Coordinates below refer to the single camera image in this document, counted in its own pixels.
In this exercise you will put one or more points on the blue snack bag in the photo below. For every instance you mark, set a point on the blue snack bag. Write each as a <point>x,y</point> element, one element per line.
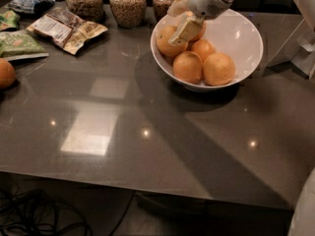
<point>31,7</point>

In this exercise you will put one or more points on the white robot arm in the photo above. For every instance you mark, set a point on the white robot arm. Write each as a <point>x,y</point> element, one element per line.
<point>295,45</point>

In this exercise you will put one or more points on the small green snack packet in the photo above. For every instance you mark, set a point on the small green snack packet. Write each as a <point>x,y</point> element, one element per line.
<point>9,20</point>

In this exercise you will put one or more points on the orange at bowl front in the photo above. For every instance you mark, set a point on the orange at bowl front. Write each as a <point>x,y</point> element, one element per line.
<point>187,67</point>

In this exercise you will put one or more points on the brown snack bag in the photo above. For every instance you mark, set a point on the brown snack bag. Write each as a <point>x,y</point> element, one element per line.
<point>66,30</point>

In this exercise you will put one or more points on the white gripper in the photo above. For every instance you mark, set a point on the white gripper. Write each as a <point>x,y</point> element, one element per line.
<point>206,0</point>

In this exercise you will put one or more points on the green snack bag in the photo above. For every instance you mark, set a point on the green snack bag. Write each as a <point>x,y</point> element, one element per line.
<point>18,45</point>

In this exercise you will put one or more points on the glass jar far left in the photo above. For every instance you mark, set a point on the glass jar far left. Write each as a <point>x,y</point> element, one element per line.
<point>90,10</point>

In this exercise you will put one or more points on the white ceramic bowl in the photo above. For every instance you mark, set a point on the white ceramic bowl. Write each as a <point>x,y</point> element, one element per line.
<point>232,34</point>

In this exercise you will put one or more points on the orange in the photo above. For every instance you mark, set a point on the orange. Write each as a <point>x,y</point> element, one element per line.
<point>200,34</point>
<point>164,47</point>
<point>218,69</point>
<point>203,48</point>
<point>7,74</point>
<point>187,67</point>

